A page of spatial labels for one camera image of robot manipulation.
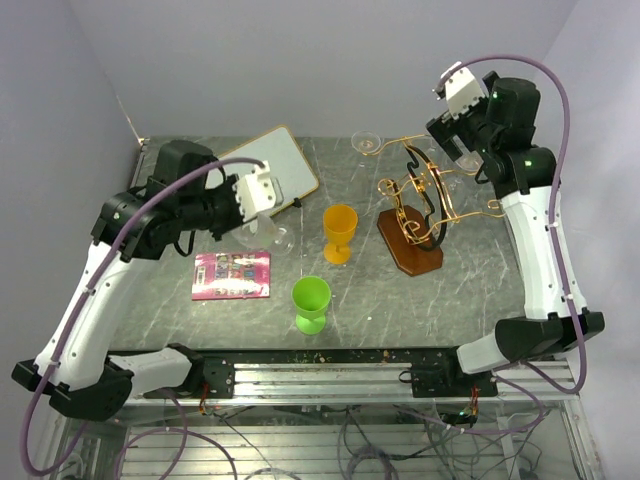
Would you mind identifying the green plastic goblet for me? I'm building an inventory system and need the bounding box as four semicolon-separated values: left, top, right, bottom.
291;276;332;335

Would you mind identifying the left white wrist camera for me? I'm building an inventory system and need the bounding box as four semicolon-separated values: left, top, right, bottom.
233;162;284;224

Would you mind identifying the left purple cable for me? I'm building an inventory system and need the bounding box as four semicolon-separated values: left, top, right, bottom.
23;157;269;480

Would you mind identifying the gold wine glass rack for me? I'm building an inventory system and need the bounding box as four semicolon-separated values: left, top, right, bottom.
377;134;505;277

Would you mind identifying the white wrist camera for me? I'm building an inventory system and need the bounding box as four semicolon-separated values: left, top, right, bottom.
433;61;487;123
233;162;284;224

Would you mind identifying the pink booklet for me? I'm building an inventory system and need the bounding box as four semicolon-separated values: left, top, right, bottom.
191;251;271;301

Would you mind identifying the yellow framed whiteboard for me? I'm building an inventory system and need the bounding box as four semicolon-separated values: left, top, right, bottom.
219;125;319;216

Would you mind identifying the orange plastic goblet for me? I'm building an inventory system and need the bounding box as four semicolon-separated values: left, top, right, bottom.
323;204;358;265

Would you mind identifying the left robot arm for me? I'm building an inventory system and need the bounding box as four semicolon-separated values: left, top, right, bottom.
12;140;275;422

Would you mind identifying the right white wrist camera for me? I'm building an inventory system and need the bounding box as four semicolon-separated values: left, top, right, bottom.
433;61;487;123

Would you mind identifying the clear tall wine glass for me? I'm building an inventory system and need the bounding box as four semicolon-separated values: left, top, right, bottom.
351;130;382;168

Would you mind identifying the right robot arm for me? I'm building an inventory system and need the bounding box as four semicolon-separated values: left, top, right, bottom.
426;68;605;396

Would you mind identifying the clear front wine glass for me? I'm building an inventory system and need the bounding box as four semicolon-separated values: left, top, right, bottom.
231;214;295;256

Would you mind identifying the aluminium mounting rail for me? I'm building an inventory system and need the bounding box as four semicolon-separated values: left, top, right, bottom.
119;347;581;404

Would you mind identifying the clear small wine glass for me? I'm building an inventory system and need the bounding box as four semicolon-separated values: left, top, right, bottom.
424;136;444;164

